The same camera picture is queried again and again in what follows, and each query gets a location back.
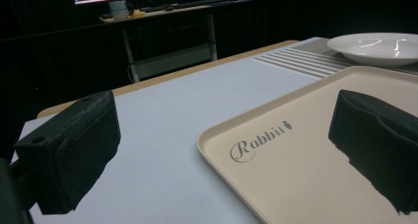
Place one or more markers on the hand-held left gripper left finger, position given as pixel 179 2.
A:
pixel 70 148

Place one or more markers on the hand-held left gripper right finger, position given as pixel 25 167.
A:
pixel 378 135

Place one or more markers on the white shallow bowl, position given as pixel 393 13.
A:
pixel 378 49

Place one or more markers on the beige plastic tray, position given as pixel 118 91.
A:
pixel 295 171

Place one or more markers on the white ridged drying rack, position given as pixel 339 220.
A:
pixel 312 61

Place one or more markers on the white cup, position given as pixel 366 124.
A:
pixel 118 9

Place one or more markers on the desk with white legs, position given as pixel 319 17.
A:
pixel 171 36

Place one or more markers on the yellow object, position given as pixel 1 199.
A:
pixel 138 13

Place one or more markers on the black keyboard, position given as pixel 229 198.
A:
pixel 190 4

